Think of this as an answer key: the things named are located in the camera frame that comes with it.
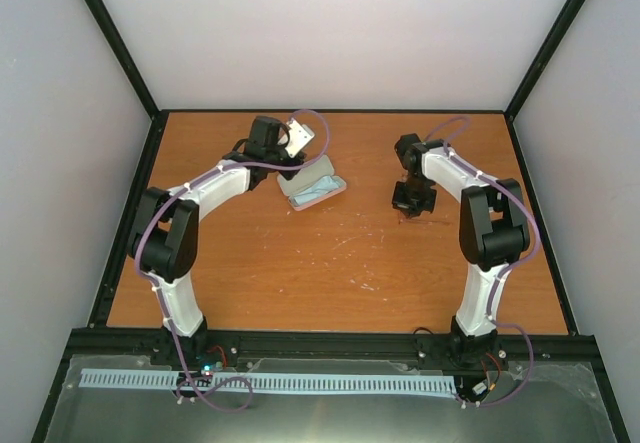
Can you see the brown transparent sunglasses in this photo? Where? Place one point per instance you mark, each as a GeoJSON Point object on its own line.
{"type": "Point", "coordinates": [419, 220]}

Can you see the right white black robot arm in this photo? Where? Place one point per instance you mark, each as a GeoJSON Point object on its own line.
{"type": "Point", "coordinates": [493, 233]}

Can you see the clear plastic sheet cover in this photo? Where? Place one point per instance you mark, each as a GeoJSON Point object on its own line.
{"type": "Point", "coordinates": [546, 403]}

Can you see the black frame post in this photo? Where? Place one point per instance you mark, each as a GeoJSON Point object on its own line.
{"type": "Point", "coordinates": [115, 41]}
{"type": "Point", "coordinates": [549, 46]}

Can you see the pink glasses case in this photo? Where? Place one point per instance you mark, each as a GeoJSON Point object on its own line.
{"type": "Point", "coordinates": [306, 177]}

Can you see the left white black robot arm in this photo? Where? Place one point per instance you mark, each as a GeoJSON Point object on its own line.
{"type": "Point", "coordinates": [163, 242]}

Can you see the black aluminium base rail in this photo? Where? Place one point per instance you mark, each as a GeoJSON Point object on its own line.
{"type": "Point", "coordinates": [245, 345]}

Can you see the right black frame post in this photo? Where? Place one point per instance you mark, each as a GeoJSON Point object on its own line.
{"type": "Point", "coordinates": [549, 46]}

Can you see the light blue cleaning cloth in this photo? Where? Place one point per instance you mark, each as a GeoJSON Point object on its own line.
{"type": "Point", "coordinates": [320, 188]}

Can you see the light blue slotted cable duct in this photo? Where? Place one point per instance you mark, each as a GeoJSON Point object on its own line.
{"type": "Point", "coordinates": [279, 383]}

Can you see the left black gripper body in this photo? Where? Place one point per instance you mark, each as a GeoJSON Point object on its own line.
{"type": "Point", "coordinates": [286, 173]}

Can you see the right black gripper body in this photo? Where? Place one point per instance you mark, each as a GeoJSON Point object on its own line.
{"type": "Point", "coordinates": [414, 198]}

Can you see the left black frame post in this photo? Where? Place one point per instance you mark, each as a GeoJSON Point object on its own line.
{"type": "Point", "coordinates": [115, 41]}

